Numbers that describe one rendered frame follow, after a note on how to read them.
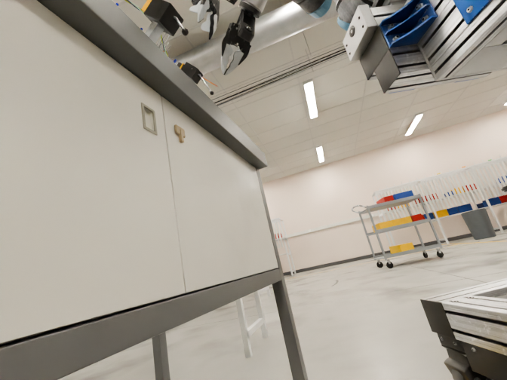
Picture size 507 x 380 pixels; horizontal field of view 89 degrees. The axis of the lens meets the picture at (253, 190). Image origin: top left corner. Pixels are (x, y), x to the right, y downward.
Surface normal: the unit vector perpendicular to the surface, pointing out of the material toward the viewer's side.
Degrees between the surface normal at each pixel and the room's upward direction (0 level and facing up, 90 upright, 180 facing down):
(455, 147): 90
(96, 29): 180
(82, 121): 90
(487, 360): 90
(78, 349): 90
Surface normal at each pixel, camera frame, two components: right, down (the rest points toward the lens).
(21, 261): 0.91, -0.29
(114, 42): 0.21, 0.94
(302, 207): -0.31, -0.22
